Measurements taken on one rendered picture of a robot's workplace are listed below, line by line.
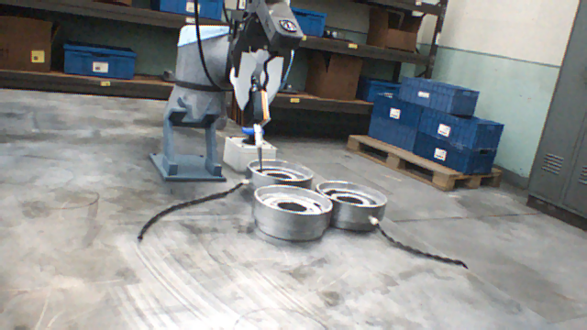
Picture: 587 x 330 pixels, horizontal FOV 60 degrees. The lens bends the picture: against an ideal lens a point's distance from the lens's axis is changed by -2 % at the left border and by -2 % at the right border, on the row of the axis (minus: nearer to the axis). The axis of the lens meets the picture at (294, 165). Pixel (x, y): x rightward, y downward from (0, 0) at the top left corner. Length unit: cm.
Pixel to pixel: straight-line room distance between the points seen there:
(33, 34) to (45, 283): 364
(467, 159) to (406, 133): 69
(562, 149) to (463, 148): 72
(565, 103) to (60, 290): 405
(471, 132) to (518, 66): 112
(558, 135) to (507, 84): 111
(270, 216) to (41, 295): 28
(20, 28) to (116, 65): 70
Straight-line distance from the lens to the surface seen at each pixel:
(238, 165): 90
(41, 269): 55
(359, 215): 71
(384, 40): 524
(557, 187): 432
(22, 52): 412
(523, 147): 510
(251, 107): 81
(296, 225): 64
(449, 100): 448
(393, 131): 488
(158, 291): 51
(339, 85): 497
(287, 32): 73
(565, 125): 430
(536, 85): 508
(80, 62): 419
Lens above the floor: 106
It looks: 15 degrees down
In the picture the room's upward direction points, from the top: 10 degrees clockwise
